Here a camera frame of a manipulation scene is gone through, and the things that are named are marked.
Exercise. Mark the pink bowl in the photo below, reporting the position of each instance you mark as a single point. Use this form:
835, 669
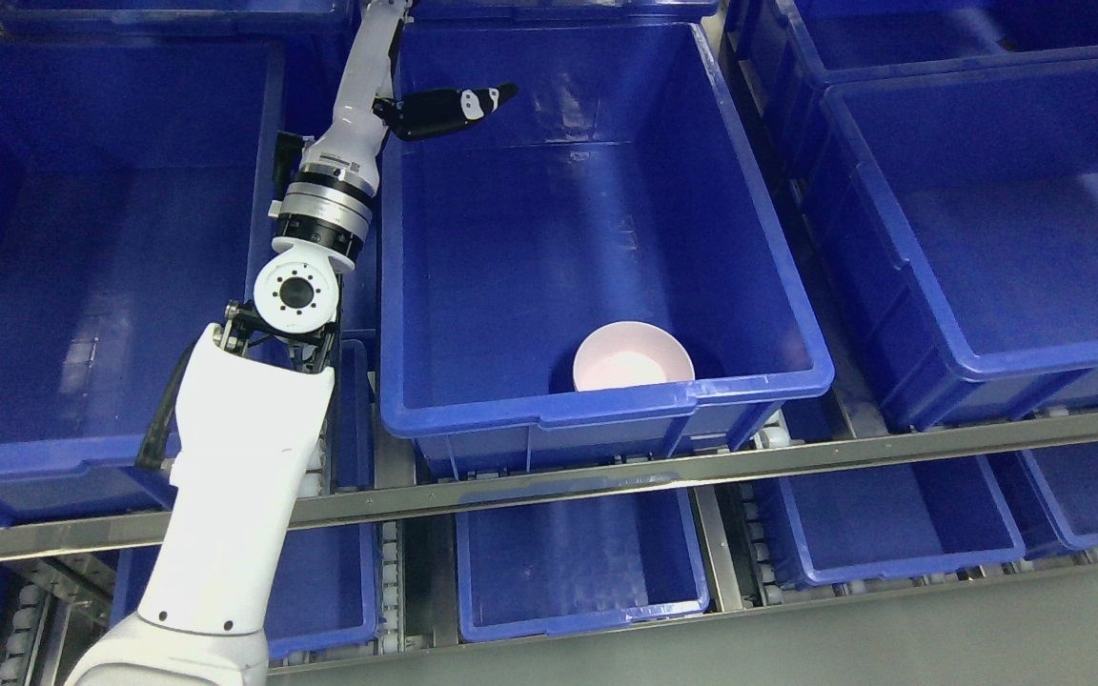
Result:
627, 354

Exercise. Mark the large blue bin right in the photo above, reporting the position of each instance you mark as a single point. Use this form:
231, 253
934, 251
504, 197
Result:
957, 216

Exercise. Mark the large blue bin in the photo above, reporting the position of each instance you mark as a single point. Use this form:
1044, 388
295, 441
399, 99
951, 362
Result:
957, 216
134, 177
619, 184

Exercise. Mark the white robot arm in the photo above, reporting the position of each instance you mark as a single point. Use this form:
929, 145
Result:
250, 409

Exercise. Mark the steel shelf rail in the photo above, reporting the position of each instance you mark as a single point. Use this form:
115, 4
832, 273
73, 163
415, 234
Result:
118, 532

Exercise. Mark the large blue bin centre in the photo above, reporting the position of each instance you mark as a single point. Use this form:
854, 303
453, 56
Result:
619, 184

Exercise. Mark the lower blue bin centre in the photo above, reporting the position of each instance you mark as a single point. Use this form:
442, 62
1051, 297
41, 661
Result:
578, 566

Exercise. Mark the lower blue bin right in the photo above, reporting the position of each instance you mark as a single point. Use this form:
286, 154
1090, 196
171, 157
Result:
887, 523

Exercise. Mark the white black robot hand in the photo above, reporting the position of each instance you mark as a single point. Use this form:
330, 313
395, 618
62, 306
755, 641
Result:
367, 110

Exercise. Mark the large blue bin left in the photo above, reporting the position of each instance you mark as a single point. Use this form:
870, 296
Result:
134, 177

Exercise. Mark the lower blue bin left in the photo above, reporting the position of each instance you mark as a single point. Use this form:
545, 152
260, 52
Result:
326, 591

